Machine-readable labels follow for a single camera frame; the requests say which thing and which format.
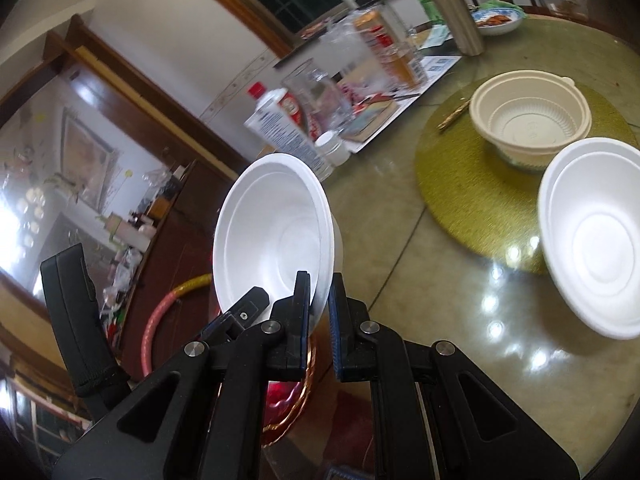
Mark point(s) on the pink yellow hula hoop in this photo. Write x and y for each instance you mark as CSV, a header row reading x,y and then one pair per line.
x,y
158,313

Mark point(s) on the small white foam bowl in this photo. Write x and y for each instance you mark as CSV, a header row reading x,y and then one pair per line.
x,y
276,221

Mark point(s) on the red snack packet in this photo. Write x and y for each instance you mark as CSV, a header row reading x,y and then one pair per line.
x,y
351,441

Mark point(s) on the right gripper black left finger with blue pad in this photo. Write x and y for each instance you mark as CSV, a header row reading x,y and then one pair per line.
x,y
202,420

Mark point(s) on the clear glass pitcher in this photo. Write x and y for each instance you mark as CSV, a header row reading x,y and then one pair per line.
x,y
322,99

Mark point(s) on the large white foam bowl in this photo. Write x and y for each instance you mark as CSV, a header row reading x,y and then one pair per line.
x,y
588,215

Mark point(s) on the steel thermos flask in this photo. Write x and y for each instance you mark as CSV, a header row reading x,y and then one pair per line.
x,y
457,16

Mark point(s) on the small white pill bottle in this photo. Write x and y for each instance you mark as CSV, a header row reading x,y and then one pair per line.
x,y
331,146

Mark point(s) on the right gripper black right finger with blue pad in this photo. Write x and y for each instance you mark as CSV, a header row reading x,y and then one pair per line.
x,y
436,414

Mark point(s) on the white tube red cap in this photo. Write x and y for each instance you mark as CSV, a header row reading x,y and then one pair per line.
x,y
280,120

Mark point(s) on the orange tea bottle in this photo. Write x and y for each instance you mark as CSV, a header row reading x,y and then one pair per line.
x,y
387,40

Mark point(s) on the green round placemat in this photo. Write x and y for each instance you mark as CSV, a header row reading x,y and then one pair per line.
x,y
484,203

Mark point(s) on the beige plastic bowl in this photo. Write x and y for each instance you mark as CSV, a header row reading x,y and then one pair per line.
x,y
529,116

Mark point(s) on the blue white dish with food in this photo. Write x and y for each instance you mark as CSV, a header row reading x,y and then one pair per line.
x,y
497,21

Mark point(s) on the red scalloped plate gold rim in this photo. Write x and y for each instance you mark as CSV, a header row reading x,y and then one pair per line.
x,y
285,401

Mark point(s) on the book on tray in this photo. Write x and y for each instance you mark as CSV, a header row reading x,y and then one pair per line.
x,y
368,121

